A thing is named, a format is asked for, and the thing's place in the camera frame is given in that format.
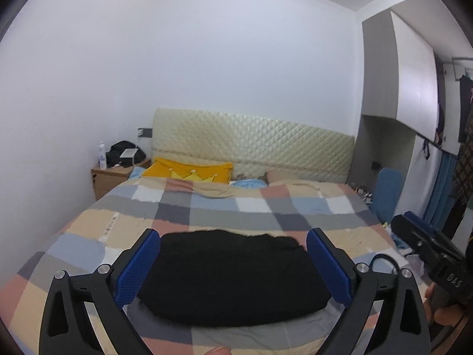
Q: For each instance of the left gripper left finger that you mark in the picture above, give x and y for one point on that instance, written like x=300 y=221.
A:
x=66 y=327

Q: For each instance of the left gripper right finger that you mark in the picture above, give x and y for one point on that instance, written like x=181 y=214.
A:
x=401 y=327

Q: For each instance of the black puffer jacket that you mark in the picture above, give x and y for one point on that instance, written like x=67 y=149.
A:
x=222 y=279

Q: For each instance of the person's right hand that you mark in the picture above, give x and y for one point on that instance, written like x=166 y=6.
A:
x=447 y=316

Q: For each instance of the blue curtain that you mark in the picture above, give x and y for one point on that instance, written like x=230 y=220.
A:
x=441 y=199

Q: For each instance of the patchwork plaid duvet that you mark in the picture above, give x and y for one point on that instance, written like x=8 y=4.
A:
x=114 y=223

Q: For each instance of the wooden nightstand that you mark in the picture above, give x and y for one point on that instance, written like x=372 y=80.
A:
x=105 y=180

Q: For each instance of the white lotion bottle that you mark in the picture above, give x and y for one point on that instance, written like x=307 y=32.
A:
x=102 y=156

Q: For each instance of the black bag on nightstand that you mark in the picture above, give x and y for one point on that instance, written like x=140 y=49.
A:
x=124 y=154

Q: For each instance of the pink pillow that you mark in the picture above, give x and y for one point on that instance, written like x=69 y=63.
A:
x=275 y=177

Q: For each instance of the grey white overhead cabinet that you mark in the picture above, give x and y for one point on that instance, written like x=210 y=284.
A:
x=400 y=77

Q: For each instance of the light blue pillow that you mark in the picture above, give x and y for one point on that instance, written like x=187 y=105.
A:
x=249 y=183

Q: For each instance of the yellow crown pillow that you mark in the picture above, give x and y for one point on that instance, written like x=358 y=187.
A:
x=166 y=168

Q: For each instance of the cream quilted headboard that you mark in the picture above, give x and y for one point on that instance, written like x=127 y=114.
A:
x=252 y=144

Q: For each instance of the wall power socket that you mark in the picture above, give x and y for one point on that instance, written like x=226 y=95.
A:
x=145 y=133

